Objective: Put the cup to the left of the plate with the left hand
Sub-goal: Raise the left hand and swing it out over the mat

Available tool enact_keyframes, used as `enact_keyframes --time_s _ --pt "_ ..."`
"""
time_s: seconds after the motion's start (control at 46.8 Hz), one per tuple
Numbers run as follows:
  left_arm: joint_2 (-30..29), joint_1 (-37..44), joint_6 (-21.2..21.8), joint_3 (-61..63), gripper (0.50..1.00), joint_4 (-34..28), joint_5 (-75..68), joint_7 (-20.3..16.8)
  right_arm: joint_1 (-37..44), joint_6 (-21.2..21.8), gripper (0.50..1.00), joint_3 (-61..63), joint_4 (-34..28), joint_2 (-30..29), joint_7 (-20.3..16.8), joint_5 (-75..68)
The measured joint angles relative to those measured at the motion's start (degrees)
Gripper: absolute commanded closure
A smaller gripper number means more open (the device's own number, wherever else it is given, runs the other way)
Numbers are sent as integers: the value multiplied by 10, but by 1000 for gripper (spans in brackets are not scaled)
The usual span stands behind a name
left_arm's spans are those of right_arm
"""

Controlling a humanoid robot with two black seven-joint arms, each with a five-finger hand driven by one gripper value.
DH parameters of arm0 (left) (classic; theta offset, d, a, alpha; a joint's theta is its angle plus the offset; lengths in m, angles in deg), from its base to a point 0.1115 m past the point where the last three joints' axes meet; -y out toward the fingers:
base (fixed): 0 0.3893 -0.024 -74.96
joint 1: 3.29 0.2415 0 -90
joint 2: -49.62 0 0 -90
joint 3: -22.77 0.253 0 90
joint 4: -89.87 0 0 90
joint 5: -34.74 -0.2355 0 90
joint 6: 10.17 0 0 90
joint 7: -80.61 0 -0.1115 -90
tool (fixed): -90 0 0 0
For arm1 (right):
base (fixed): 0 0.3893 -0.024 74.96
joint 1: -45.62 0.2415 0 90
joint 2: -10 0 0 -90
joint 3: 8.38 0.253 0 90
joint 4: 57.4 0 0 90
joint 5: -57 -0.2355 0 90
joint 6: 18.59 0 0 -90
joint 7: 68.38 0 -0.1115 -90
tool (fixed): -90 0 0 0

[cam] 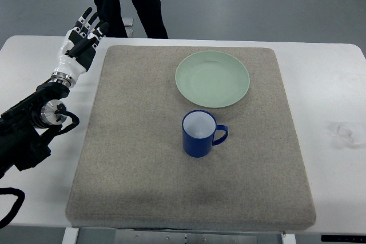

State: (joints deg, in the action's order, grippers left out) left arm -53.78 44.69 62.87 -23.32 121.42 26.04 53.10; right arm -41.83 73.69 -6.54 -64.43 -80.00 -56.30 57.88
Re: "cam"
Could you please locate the lower metal floor plate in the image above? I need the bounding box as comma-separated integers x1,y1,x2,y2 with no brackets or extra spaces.
126,29,133,38

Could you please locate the beige felt mat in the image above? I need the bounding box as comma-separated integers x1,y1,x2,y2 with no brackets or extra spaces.
65,45,317,231

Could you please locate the light green plate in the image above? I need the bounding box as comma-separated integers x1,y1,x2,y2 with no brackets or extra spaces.
175,50,250,108

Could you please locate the metal table frame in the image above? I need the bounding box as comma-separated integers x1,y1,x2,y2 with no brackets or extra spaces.
61,228,297,243

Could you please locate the black table control panel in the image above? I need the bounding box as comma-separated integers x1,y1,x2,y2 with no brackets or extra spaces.
321,235,366,243

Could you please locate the upper metal floor plate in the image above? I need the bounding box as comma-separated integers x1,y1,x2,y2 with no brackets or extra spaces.
122,18,134,27

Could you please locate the black cable loop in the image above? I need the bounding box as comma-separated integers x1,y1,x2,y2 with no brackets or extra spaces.
0,187,26,230

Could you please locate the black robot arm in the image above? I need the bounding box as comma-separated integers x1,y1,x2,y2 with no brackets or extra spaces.
1,80,79,177

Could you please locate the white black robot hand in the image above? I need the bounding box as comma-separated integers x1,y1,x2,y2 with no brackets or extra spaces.
50,7,109,88

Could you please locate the metal floor plate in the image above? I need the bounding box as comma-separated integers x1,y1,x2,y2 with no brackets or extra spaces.
122,18,134,27
126,29,133,38

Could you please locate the blue mug white inside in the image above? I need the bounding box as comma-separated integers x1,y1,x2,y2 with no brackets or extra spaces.
181,110,229,158

